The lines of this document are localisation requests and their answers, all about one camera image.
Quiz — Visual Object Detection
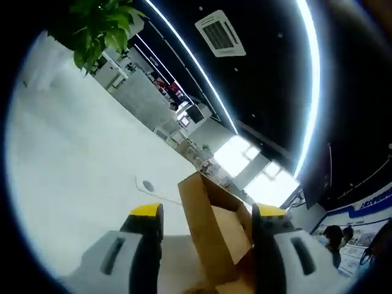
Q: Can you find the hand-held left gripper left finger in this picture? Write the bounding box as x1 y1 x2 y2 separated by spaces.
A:
64 202 164 294

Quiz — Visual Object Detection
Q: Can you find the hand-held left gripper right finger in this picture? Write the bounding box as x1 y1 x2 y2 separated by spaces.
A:
251 202 353 294

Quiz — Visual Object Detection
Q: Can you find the brown cardboard shoe box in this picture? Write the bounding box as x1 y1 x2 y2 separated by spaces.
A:
159 171 261 294

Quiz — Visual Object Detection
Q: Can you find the dark hanging display screen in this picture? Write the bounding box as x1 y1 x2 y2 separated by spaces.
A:
301 143 333 211

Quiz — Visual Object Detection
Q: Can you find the small black monitor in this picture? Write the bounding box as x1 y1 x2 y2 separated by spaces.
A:
185 104 206 123

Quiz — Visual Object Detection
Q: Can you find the ceiling light strip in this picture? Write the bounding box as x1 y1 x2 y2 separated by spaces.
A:
143 0 240 135
292 0 322 180

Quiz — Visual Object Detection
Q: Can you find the green potted plant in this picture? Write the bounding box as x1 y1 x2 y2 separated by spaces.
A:
47 0 148 76

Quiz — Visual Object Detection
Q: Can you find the ceiling air conditioner unit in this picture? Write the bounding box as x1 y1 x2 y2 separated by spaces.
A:
195 9 247 58

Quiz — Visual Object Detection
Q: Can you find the blue wall poster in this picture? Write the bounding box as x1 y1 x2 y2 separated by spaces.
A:
309 200 392 276

